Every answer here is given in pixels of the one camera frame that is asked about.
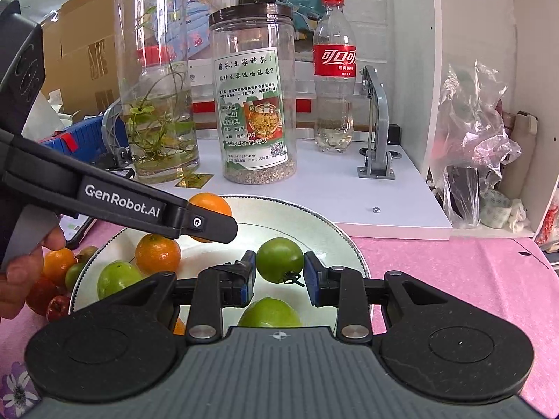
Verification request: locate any large orange mandarin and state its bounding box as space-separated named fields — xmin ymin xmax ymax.
xmin=135 ymin=234 xmax=181 ymax=274

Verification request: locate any small green tomato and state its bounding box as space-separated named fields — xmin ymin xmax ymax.
xmin=256 ymin=237 xmax=304 ymax=286

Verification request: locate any small yellowish green fruit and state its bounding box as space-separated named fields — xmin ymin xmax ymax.
xmin=76 ymin=246 xmax=99 ymax=264

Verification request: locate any green round fruit back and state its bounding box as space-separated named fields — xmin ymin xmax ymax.
xmin=64 ymin=262 xmax=85 ymax=293

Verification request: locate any red small apple back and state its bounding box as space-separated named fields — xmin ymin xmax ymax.
xmin=26 ymin=274 xmax=66 ymax=317

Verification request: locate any red small apple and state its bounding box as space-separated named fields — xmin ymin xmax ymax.
xmin=45 ymin=295 xmax=70 ymax=323
xmin=26 ymin=274 xmax=66 ymax=317

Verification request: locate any person's left hand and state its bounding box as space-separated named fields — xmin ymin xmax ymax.
xmin=0 ymin=227 xmax=65 ymax=320

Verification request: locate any white oval plate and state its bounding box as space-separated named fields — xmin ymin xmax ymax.
xmin=70 ymin=196 xmax=370 ymax=329

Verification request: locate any black smartphone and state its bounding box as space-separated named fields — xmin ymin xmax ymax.
xmin=60 ymin=215 xmax=97 ymax=250

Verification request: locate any green jujube right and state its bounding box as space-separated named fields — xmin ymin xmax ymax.
xmin=237 ymin=297 xmax=302 ymax=328

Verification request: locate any blue plastic tool box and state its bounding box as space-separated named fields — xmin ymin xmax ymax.
xmin=40 ymin=116 xmax=107 ymax=163

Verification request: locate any large green jujube left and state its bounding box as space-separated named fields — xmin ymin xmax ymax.
xmin=97 ymin=261 xmax=143 ymax=300

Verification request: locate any white shelf board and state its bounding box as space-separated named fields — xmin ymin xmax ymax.
xmin=126 ymin=136 xmax=454 ymax=241

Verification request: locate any cardboard box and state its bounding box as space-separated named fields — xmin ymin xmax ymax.
xmin=42 ymin=0 xmax=119 ymax=120

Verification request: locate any pink floral tablecloth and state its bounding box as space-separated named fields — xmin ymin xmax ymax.
xmin=0 ymin=219 xmax=559 ymax=419

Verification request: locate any clear jar with label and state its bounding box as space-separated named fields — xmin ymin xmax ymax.
xmin=209 ymin=3 xmax=297 ymax=185

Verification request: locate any clear crumpled plastic bag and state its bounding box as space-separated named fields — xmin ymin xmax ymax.
xmin=430 ymin=61 xmax=522 ymax=230

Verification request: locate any glass vase with plants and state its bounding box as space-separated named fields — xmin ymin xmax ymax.
xmin=114 ymin=0 xmax=199 ymax=184

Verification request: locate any cola plastic bottle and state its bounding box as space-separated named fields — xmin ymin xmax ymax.
xmin=313 ymin=0 xmax=357 ymax=152

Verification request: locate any grey metal bracket left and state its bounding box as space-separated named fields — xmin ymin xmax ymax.
xmin=101 ymin=98 xmax=135 ymax=175

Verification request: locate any grey metal bracket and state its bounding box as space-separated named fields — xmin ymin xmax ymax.
xmin=357 ymin=65 xmax=395 ymax=180
xmin=101 ymin=98 xmax=135 ymax=175

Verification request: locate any grey metal bracket right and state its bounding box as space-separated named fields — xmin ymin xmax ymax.
xmin=357 ymin=65 xmax=395 ymax=180

